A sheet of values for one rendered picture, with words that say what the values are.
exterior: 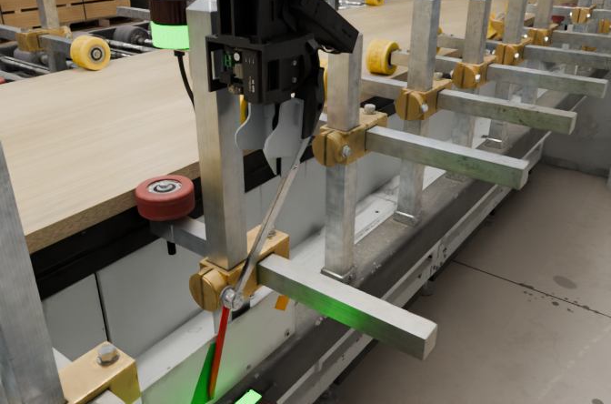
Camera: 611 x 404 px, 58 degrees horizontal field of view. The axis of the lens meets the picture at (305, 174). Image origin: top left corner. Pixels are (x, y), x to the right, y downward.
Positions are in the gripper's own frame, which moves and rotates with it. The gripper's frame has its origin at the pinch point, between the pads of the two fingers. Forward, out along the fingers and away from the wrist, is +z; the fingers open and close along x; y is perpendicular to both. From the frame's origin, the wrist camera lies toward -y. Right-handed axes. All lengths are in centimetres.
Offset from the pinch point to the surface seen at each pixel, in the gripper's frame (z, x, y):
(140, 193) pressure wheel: 10.7, -24.4, 1.1
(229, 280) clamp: 15.1, -5.1, 4.1
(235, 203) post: 6.1, -5.9, 1.7
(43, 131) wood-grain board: 12, -60, -5
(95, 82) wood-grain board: 11, -81, -30
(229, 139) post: -1.8, -6.0, 2.2
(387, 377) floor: 101, -20, -74
